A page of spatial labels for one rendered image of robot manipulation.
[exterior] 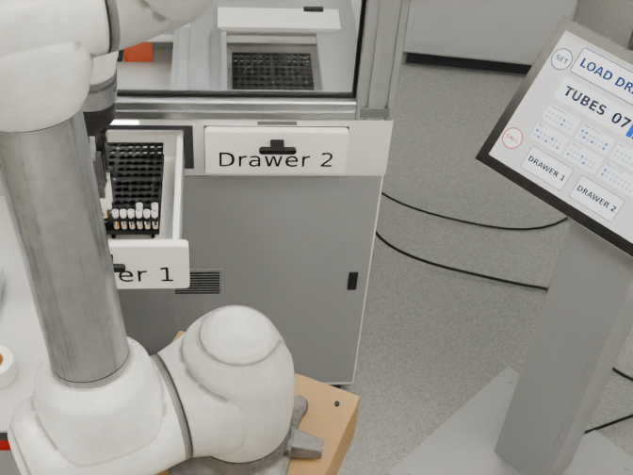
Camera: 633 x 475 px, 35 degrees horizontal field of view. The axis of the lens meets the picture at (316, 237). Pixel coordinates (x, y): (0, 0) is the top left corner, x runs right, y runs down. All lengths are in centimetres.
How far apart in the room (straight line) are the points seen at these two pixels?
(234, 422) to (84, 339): 26
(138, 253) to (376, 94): 57
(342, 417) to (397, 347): 125
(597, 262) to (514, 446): 68
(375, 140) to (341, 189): 15
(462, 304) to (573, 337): 83
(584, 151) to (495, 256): 131
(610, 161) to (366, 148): 51
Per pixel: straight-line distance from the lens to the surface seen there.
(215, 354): 132
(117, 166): 196
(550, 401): 236
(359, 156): 207
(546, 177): 188
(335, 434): 158
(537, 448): 249
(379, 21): 188
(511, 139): 192
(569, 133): 189
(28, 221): 112
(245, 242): 222
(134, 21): 101
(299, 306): 239
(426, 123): 359
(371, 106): 199
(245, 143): 201
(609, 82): 189
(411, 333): 287
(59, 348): 124
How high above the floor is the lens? 217
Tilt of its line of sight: 44 degrees down
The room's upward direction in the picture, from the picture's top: 5 degrees clockwise
